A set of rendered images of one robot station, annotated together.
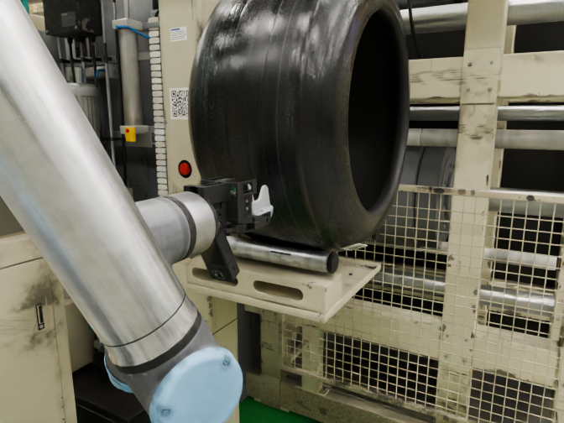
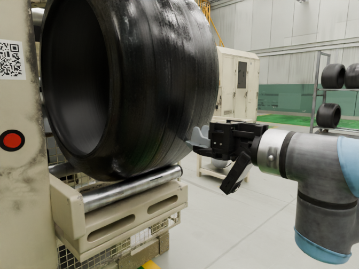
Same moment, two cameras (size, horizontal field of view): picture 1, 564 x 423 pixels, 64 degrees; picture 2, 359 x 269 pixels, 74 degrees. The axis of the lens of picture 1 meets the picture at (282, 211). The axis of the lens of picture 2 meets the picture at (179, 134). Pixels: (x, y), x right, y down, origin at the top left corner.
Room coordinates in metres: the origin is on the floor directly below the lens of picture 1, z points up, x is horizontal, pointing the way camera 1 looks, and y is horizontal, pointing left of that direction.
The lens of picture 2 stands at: (0.67, 0.63, 1.16)
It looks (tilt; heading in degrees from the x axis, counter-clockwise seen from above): 11 degrees down; 284
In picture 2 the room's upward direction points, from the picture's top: straight up
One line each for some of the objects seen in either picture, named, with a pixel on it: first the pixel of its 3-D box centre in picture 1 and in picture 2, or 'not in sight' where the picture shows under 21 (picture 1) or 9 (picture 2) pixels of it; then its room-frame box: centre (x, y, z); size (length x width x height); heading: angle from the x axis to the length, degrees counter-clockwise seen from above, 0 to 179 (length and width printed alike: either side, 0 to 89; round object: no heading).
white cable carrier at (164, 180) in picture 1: (166, 116); not in sight; (1.20, 0.30, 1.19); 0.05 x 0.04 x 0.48; 151
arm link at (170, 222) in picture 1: (134, 242); (325, 163); (0.53, 0.18, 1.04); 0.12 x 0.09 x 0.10; 151
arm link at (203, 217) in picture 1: (180, 224); (274, 152); (0.60, 0.14, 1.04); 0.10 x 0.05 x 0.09; 61
